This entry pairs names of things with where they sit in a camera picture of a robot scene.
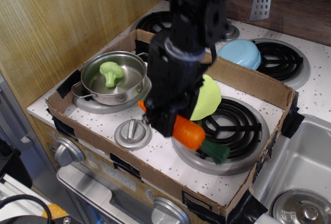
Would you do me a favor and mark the black cable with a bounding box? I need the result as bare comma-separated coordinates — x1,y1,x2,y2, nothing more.
0,194,53,221

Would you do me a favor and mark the front left burner ring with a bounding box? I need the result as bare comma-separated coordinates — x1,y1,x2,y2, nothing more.
72,75,153,114

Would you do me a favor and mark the hanging silver spatula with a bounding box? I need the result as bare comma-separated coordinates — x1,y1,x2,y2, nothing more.
250,0,272,21

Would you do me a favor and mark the silver stove knob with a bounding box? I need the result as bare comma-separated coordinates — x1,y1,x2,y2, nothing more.
114,119,152,151
223,21,240,42

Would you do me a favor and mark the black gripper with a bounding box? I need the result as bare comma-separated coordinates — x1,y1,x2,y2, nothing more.
142,31,211,138

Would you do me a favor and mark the stainless steel pot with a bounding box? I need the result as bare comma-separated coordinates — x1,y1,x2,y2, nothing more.
71,51,151,106

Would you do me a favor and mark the silver oven door handle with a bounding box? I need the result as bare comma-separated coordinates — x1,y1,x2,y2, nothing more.
56,166,166,224

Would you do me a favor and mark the orange object bottom left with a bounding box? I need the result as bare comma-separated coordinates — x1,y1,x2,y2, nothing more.
47,203,67,220

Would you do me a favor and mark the light green plastic plate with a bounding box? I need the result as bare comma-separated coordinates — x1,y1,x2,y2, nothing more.
190,74,222,121

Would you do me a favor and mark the back left black burner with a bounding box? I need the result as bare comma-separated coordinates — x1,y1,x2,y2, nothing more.
135,11,172,34

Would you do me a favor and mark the back silver stove knob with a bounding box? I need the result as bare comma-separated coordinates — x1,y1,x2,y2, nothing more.
223,21,240,42

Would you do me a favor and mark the green toy broccoli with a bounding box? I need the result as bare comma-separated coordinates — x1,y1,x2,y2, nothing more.
99,62,124,87

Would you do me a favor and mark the orange toy carrot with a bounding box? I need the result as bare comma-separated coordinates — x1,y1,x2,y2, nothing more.
137,100,231,165

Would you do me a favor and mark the silver sink drain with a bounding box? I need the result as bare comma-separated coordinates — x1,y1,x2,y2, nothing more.
269,189,330,223

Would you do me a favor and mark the left silver oven knob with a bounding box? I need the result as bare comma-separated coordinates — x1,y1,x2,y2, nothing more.
54,137,85,167

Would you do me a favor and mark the stainless steel sink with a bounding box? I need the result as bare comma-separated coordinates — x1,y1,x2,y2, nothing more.
252,115,330,223

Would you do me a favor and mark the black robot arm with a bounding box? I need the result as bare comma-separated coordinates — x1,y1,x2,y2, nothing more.
145,0,228,137

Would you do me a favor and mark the light blue plastic bowl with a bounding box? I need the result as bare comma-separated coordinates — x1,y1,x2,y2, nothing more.
217,39,262,70

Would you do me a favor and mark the front silver stove knob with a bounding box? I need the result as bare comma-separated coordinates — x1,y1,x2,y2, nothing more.
114,119,152,151

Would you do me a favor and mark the back right black burner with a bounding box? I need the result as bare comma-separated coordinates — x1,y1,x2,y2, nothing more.
252,38,311,89

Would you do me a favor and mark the right silver oven knob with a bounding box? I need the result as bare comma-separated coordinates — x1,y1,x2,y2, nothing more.
151,197,190,224

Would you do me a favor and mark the front right black burner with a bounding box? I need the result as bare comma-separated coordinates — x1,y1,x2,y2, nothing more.
172,97,269,176

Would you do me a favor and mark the silver oven knob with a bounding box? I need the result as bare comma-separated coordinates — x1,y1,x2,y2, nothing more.
54,137,85,167
151,197,190,224

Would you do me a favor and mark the black burner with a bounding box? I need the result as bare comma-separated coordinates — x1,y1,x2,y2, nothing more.
135,11,172,34
252,38,311,89
172,97,269,176

